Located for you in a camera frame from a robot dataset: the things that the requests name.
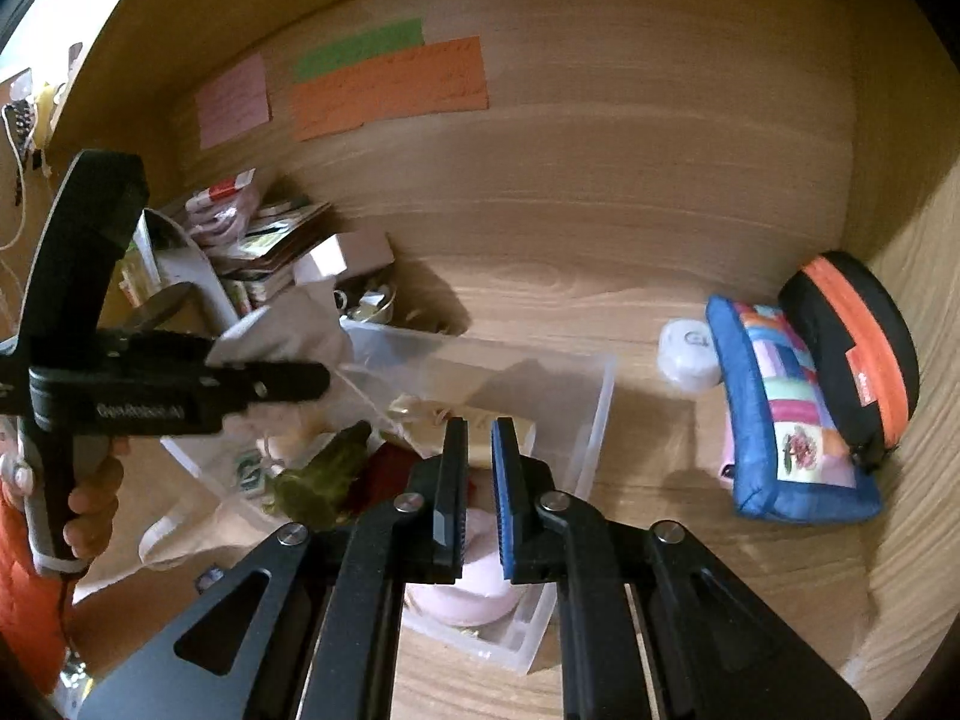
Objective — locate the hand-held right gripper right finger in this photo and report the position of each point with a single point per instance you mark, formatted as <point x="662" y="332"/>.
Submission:
<point x="506" y="495"/>

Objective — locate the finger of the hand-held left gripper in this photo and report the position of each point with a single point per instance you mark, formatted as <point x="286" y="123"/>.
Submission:
<point x="169" y="349"/>
<point x="289" y="382"/>

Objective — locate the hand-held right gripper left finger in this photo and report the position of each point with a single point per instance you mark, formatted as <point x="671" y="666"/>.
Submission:
<point x="454" y="487"/>

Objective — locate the white cloth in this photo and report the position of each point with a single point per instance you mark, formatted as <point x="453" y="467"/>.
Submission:
<point x="187" y="532"/>
<point x="292" y="330"/>

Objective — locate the red pouch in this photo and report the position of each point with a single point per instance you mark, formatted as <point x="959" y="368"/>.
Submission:
<point x="386" y="476"/>

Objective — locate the green glass jar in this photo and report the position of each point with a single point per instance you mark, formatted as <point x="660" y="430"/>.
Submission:
<point x="322" y="476"/>

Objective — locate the pink round case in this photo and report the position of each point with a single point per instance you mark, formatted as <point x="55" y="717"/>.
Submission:
<point x="472" y="601"/>

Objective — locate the clear plastic storage box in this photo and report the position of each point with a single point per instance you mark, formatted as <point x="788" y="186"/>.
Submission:
<point x="559" y="390"/>

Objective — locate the person's left forearm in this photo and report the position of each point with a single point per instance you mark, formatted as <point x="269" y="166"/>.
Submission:
<point x="22" y="577"/>

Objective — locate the wooden desktop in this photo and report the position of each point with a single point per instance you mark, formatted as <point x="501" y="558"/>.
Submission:
<point x="675" y="577"/>

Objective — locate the person's left hand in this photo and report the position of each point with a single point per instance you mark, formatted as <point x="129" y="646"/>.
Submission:
<point x="94" y="499"/>

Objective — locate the green white booklet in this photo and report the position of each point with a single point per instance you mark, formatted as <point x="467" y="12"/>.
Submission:
<point x="135" y="274"/>

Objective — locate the glass bowl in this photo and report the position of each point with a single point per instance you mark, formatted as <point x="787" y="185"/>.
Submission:
<point x="367" y="307"/>

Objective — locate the stack of books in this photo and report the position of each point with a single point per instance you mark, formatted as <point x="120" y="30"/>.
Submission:
<point x="270" y="270"/>

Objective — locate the small white cardboard box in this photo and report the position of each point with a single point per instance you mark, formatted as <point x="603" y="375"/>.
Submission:
<point x="345" y="251"/>

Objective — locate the stack of snack packets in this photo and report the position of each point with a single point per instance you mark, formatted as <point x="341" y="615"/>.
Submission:
<point x="217" y="202"/>

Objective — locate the small pink item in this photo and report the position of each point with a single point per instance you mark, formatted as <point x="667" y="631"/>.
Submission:
<point x="726" y="465"/>

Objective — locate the white round device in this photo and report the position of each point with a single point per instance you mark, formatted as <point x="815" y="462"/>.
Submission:
<point x="686" y="352"/>

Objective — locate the pink paper note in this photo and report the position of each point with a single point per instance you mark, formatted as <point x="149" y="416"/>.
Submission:
<point x="232" y="101"/>

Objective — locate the blue patchwork pencil case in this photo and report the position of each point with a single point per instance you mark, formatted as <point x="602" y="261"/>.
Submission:
<point x="780" y="420"/>

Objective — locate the orange paper note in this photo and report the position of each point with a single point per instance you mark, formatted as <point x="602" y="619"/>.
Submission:
<point x="390" y="90"/>

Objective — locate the green paper note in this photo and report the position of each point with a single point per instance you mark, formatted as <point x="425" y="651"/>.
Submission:
<point x="360" y="52"/>

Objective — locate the black orange zip case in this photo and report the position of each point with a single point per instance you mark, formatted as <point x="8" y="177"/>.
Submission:
<point x="832" y="315"/>

